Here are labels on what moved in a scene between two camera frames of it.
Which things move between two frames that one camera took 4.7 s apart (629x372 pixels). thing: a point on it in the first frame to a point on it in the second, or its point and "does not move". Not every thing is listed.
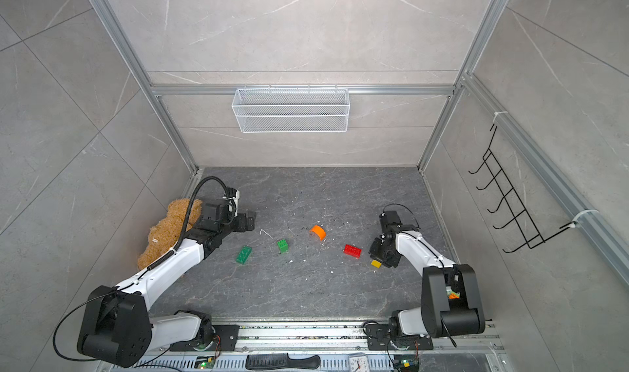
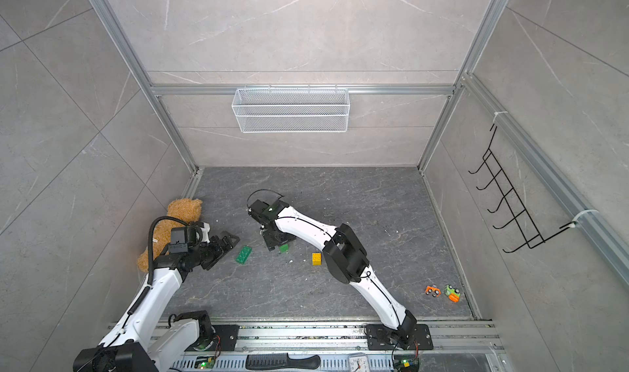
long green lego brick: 244,254 does not move
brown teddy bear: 165,235 does not move
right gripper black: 376,253 to 272,243
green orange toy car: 451,294 does not move
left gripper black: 244,226 to 219,248
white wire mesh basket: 291,111 does not move
